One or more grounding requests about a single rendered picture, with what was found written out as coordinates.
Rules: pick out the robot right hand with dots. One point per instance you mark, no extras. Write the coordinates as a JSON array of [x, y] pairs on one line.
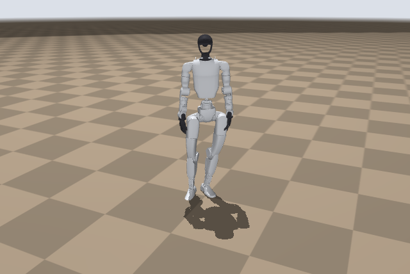
[[182, 123]]

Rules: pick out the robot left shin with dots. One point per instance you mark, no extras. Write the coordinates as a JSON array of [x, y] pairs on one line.
[[210, 167]]

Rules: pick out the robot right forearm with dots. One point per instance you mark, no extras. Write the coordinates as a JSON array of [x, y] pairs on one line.
[[182, 105]]

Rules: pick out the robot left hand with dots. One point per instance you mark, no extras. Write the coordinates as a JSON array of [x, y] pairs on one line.
[[229, 117]]

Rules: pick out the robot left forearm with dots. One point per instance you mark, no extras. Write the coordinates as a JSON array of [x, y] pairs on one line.
[[229, 103]]

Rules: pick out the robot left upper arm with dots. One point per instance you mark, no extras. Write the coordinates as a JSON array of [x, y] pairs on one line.
[[224, 66]]

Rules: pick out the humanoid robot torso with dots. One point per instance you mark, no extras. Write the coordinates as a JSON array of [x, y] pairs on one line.
[[206, 83]]

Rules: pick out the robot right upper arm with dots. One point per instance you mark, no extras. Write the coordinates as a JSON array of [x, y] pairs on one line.
[[185, 78]]

